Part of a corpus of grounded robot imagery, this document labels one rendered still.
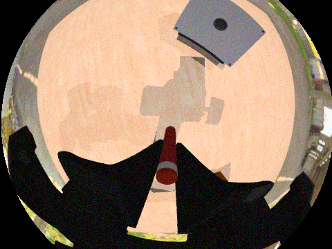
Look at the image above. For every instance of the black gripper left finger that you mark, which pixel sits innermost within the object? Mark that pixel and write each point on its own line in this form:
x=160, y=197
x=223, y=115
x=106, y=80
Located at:
x=126, y=183

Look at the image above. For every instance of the dark red peg with grey band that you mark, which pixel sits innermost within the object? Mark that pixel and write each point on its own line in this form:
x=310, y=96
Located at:
x=167, y=165

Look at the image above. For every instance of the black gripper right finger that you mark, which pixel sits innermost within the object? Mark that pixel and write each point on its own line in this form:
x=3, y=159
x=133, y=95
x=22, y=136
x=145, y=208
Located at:
x=201, y=194

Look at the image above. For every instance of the grey sloped panel with hole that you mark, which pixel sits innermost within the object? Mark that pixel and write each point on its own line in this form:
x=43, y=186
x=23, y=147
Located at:
x=220, y=27

